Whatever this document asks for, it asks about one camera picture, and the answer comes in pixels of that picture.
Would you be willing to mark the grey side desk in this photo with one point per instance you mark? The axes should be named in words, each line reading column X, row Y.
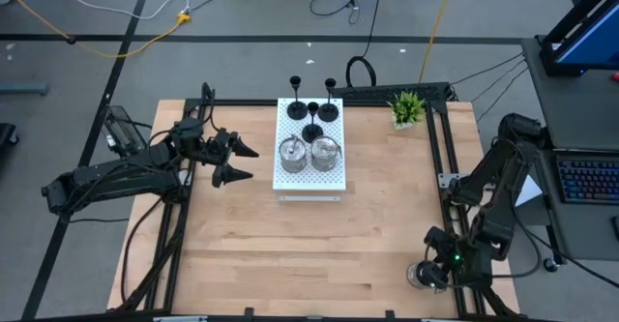
column 570, row 109

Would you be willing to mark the black computer monitor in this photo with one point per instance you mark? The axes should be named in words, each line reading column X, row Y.
column 590, row 37

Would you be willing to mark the black backlit keyboard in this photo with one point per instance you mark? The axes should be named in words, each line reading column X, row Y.
column 587, row 179

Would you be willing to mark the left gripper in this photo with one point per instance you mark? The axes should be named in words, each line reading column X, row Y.
column 217, row 153

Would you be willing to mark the white paper sheet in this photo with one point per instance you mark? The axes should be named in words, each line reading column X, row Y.
column 529, row 194

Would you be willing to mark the black aluminium table frame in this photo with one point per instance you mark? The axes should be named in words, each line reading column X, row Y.
column 232, row 102

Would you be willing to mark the black perforated panel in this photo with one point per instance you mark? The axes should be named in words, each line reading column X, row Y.
column 367, row 93

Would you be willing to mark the silver metal bracket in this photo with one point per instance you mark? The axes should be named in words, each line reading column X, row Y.
column 447, row 179

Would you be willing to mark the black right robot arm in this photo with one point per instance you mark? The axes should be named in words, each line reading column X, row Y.
column 505, row 177

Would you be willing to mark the green plant in white pot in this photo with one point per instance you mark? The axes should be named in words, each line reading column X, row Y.
column 406, row 109

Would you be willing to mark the black candlestick holder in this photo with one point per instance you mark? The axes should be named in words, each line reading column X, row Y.
column 328, row 113
column 297, row 110
column 312, row 132

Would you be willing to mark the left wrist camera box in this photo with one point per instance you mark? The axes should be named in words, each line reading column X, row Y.
column 187, row 131

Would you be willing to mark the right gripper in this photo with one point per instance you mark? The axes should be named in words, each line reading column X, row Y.
column 466, row 266

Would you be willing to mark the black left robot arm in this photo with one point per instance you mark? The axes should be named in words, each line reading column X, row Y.
column 111, row 179

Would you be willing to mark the white perforated metal shelf riser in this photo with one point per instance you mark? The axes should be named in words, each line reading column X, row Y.
column 309, row 182

